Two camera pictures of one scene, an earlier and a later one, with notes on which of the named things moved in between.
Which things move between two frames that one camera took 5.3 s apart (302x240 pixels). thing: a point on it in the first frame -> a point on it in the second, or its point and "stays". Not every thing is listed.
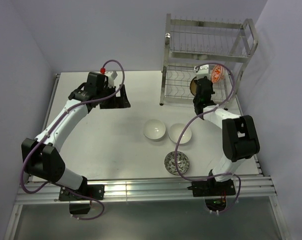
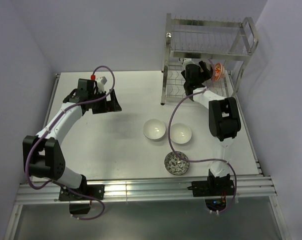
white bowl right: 174,132 stays
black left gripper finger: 125,102 -> 115,105
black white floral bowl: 182,162 stays
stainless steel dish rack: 225,46 stays
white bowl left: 154,129 stays
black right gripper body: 195,100 -> 203,76
